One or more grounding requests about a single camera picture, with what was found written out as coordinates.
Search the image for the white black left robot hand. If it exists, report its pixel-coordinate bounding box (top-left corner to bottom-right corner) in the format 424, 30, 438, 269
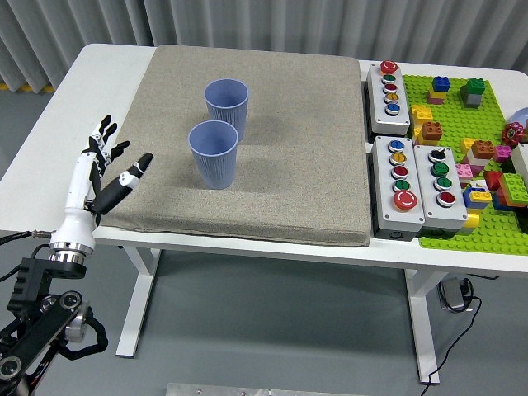
49, 114, 155, 253

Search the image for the blue ribbed cup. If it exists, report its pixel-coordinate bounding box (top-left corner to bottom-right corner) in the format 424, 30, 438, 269
187, 120, 240, 191
204, 78, 250, 144

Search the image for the white table leg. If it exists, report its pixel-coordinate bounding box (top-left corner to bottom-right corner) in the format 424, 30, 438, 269
115, 247, 162, 358
403, 267, 449, 384

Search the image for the grey-brown cushion mat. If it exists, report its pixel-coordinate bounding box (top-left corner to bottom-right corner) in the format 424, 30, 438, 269
95, 44, 371, 248

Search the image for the grey pleated curtain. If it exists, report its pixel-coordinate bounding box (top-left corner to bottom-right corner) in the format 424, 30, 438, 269
0, 0, 528, 94

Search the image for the wide grey five-button box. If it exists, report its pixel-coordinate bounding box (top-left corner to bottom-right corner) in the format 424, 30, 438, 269
370, 134, 426, 241

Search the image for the slim grey five-button box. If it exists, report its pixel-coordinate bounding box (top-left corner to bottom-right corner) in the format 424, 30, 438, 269
365, 60, 413, 136

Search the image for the orange building block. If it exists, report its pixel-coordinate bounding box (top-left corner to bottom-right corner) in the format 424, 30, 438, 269
420, 120, 444, 145

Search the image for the blue yellow pink block stack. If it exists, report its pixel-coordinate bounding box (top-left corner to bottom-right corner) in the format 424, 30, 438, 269
426, 76, 451, 105

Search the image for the green studded baseplate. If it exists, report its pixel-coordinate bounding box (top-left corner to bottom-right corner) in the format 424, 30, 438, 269
402, 73, 528, 252

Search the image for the grey power adapter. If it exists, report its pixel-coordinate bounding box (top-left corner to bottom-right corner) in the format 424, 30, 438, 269
437, 278, 474, 313

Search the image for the yellow round block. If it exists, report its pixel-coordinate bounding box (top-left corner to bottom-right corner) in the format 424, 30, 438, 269
460, 212, 482, 236

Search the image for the orange white block stack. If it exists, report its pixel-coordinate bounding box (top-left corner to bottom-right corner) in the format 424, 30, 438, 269
465, 139, 496, 168

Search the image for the green grey block stack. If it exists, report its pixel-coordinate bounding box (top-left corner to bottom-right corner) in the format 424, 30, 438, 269
460, 78, 488, 109

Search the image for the red building block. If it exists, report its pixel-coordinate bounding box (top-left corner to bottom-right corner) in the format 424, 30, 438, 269
483, 169, 507, 193

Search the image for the large green building block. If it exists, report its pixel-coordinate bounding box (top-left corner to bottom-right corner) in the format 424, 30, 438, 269
497, 172, 528, 207

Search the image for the red valve handwheel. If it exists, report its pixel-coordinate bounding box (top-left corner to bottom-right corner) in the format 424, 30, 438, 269
501, 122, 525, 146

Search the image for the large white block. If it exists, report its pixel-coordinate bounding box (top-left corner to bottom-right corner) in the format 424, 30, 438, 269
510, 143, 528, 186

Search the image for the pale blue bowl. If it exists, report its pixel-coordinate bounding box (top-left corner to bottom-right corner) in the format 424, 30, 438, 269
509, 106, 528, 133

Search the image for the grey selector switch button box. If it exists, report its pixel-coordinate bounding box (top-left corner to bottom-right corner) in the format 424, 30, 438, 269
412, 144, 469, 238

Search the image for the black floor cable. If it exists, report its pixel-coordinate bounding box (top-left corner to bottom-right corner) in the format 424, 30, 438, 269
422, 295, 483, 387

